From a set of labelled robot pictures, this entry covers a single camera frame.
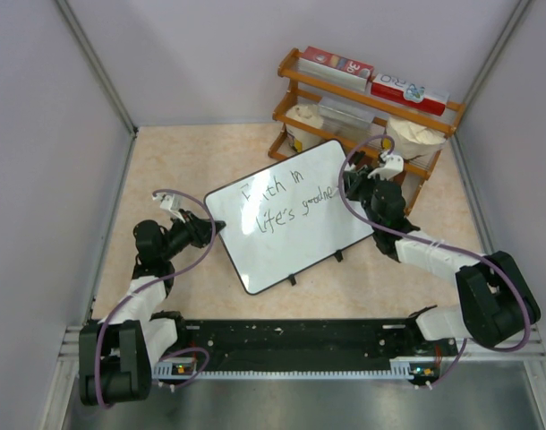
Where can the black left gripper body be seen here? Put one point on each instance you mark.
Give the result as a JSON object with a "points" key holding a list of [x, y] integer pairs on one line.
{"points": [[188, 232]]}

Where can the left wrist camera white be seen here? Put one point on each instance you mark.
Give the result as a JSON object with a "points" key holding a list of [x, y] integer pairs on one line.
{"points": [[169, 202]]}

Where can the white paper bag right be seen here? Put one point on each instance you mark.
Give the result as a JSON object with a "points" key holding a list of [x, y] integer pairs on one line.
{"points": [[411, 140]]}

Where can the clear plastic box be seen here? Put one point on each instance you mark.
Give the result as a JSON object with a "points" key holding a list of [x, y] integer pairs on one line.
{"points": [[344, 117]]}

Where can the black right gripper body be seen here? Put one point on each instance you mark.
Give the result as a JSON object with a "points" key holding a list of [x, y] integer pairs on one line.
{"points": [[363, 189]]}

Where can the red white box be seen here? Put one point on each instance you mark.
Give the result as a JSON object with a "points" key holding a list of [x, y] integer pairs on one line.
{"points": [[409, 94], [346, 72]]}

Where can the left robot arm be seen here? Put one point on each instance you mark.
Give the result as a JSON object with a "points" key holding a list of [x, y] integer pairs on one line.
{"points": [[117, 353]]}

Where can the white whiteboard black frame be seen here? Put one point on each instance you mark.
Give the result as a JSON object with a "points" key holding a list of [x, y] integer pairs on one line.
{"points": [[285, 218]]}

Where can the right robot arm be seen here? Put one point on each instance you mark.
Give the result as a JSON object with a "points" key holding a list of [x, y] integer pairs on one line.
{"points": [[494, 300]]}

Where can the grey cable duct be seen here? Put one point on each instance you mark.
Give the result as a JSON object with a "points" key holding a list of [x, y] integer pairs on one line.
{"points": [[178, 370]]}

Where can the red white box right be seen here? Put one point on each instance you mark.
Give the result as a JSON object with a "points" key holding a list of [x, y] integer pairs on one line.
{"points": [[409, 94]]}

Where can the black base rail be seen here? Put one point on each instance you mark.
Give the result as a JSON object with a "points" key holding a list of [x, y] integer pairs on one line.
{"points": [[305, 345]]}

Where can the orange wooden shelf rack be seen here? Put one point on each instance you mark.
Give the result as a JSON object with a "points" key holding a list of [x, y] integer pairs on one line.
{"points": [[307, 91]]}

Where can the red white box left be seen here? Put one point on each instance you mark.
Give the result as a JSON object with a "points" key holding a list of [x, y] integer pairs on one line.
{"points": [[346, 72]]}

